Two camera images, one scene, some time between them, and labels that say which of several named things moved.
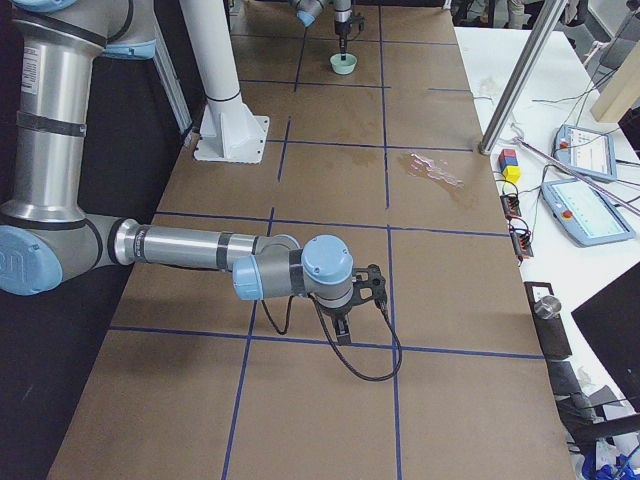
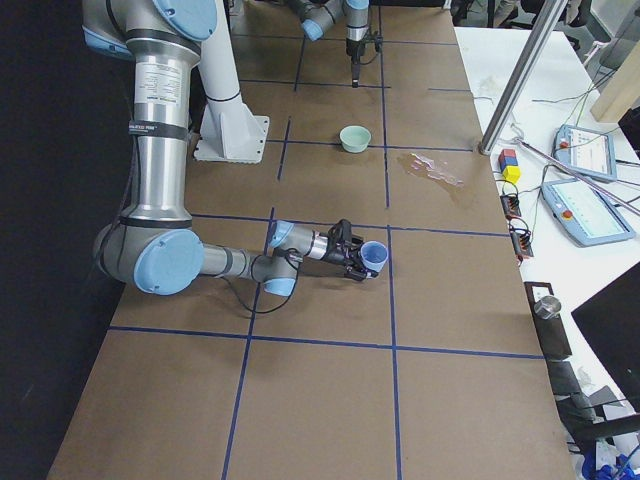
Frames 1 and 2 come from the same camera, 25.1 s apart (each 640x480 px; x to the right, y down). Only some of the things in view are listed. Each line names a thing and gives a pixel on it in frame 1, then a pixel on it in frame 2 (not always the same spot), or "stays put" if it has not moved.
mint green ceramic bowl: x=343 y=67 to x=355 y=138
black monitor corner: x=611 y=321 stays put
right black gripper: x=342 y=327 to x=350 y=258
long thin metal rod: x=585 y=178 stays put
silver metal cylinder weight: x=548 y=307 stays put
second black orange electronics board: x=521 y=243 stays put
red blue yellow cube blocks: x=509 y=165 stays put
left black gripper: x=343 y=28 to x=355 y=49
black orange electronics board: x=510 y=206 stays put
